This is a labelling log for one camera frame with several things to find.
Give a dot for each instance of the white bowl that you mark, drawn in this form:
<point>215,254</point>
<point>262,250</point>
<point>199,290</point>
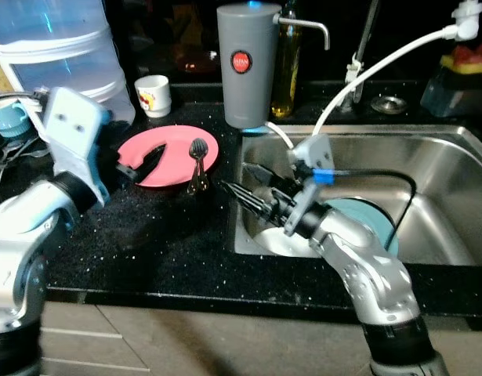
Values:
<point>276,243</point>

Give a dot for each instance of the light blue plate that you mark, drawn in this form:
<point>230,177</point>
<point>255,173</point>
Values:
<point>366,215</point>

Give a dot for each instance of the grey cabinet front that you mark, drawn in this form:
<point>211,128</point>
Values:
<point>225,345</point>

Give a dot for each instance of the white cartoon print mug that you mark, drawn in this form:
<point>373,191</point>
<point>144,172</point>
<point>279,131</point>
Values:
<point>154,98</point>

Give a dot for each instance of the dark metal spoon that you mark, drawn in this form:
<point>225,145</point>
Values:
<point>199,147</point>

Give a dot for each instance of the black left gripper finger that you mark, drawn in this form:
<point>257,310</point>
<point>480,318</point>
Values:
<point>145,174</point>
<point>150,155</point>

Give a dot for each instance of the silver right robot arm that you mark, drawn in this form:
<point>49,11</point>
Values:
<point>366,274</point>

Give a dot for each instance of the grey water filter canister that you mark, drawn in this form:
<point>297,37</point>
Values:
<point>248,94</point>

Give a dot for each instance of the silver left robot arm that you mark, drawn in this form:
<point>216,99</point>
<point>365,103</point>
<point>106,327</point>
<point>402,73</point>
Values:
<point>21,227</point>

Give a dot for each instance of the large clear water bottle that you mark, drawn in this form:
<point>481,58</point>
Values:
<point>60,47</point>

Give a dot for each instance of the red round dish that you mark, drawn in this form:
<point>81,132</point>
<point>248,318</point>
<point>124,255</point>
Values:
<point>195,61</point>

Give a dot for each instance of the blue cup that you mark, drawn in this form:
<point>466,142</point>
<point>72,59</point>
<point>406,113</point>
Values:
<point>5,117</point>

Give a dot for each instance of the yellow oil bottle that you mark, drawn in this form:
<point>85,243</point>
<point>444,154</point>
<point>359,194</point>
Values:
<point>288,78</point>

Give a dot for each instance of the stainless steel sink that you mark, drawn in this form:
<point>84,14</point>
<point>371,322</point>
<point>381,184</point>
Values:
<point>444,196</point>

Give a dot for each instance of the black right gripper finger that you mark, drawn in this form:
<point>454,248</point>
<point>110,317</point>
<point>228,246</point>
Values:
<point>268,177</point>
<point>260,208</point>

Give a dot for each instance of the light blue left wrist camera mount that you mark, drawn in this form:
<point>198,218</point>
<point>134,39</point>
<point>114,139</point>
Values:
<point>72,129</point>

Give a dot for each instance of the round metal cap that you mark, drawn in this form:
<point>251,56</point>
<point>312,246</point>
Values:
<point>389,104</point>

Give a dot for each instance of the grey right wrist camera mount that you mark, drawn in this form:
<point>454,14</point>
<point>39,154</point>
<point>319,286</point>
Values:
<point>313,150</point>

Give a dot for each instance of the red plate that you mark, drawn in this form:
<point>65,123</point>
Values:
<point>178,145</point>

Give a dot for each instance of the metal faucet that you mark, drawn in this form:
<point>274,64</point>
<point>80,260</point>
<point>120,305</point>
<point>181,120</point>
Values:
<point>364,47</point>

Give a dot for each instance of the black sponge holder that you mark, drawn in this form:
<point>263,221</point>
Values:
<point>452,94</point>

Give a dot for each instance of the red and yellow sponge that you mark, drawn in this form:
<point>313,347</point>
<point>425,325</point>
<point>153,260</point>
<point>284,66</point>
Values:
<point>468,59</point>

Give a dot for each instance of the white tap filter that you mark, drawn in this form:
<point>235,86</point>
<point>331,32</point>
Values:
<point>468,19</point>

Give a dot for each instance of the dark metal fork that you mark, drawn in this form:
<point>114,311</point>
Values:
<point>239,193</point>

